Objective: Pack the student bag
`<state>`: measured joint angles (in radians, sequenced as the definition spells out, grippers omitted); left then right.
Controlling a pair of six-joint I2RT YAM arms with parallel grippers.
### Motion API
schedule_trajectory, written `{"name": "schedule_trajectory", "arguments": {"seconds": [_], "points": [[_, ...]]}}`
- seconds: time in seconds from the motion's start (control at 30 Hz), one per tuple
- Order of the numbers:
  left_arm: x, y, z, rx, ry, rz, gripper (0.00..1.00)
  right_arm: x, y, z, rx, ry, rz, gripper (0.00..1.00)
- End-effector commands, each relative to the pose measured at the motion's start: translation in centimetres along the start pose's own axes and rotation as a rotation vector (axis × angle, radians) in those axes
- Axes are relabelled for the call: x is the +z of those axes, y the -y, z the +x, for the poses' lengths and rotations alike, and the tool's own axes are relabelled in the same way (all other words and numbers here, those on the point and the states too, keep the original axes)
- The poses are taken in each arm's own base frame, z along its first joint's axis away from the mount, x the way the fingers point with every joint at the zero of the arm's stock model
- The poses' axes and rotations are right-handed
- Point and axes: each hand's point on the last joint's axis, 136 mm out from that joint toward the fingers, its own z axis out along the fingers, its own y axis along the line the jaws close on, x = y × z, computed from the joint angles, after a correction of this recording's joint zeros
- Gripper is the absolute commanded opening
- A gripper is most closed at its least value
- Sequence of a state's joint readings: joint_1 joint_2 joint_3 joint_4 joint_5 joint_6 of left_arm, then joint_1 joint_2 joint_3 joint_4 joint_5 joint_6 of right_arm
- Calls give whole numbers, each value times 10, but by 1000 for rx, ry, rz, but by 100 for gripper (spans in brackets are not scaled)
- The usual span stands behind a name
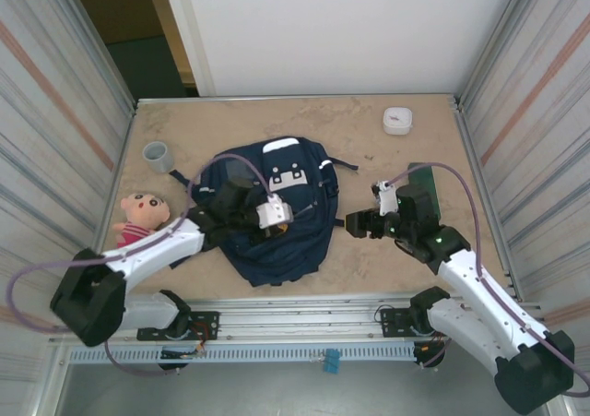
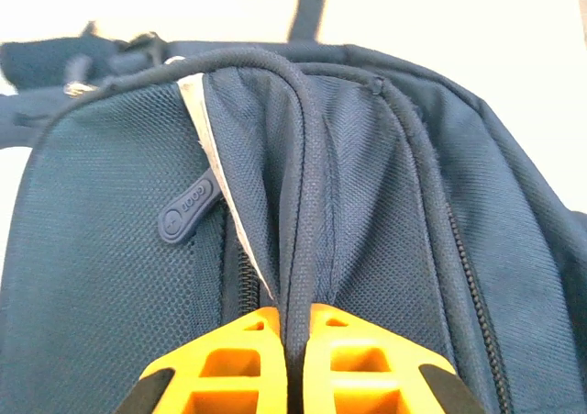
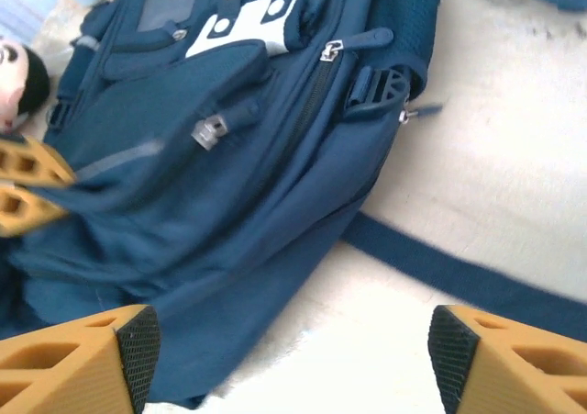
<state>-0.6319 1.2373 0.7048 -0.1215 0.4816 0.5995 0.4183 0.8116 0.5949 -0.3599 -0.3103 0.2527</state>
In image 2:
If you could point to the navy blue backpack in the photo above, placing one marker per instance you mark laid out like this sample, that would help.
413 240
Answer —
367 180

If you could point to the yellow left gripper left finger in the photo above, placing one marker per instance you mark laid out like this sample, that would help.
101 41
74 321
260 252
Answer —
229 363

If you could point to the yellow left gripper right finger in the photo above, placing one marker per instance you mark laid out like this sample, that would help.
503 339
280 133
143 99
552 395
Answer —
357 363

